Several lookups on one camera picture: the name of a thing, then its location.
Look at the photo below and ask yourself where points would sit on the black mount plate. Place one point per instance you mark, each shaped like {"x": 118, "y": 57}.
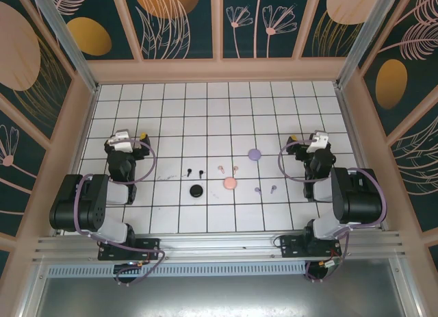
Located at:
{"x": 150, "y": 246}
{"x": 291, "y": 246}

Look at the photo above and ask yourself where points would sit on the left black mount plate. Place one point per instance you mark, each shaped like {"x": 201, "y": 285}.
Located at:
{"x": 150, "y": 246}

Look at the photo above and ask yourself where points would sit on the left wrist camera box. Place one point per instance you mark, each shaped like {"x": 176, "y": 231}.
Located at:
{"x": 120, "y": 141}

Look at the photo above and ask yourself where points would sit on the right black mount plate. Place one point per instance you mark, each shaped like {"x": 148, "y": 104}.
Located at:
{"x": 291, "y": 246}

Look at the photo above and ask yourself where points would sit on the aluminium frame post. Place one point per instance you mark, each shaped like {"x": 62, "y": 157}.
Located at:
{"x": 364, "y": 39}
{"x": 68, "y": 39}

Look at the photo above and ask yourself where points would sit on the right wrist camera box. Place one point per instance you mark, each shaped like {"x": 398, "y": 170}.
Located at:
{"x": 318, "y": 143}

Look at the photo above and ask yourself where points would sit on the pink earbud charging case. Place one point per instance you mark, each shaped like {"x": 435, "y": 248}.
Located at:
{"x": 229, "y": 183}

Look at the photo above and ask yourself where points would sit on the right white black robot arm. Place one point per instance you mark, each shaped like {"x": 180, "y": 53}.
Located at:
{"x": 356, "y": 200}

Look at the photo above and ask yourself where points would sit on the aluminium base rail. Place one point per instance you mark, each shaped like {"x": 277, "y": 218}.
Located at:
{"x": 222, "y": 243}

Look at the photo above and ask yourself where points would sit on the black earbud charging case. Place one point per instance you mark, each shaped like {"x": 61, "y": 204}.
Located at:
{"x": 196, "y": 191}

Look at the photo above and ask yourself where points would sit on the grey metal sheet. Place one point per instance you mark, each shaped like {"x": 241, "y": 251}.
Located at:
{"x": 222, "y": 296}

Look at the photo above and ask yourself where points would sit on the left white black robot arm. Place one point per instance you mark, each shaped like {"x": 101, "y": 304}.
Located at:
{"x": 116, "y": 193}

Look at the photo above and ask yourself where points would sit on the purple earbud charging case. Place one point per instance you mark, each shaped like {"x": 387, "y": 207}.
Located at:
{"x": 254, "y": 154}

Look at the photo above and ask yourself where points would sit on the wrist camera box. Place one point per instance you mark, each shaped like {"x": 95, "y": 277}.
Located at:
{"x": 318, "y": 143}
{"x": 120, "y": 141}

